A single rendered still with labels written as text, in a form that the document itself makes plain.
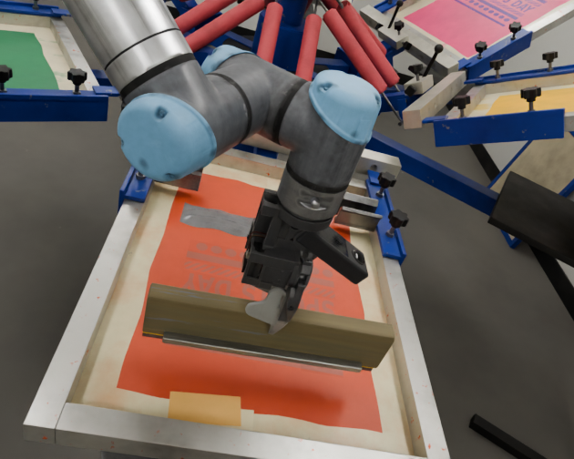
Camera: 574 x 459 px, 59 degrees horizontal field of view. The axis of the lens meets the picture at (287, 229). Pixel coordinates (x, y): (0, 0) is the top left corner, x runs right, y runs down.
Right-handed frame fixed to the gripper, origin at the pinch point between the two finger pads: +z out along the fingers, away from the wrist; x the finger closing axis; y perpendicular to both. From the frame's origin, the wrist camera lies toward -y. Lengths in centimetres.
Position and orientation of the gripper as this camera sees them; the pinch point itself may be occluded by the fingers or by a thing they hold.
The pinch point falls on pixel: (278, 318)
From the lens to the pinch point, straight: 73.1
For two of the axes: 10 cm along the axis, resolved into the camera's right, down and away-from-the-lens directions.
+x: 0.0, 6.1, -7.9
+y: -9.6, -2.2, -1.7
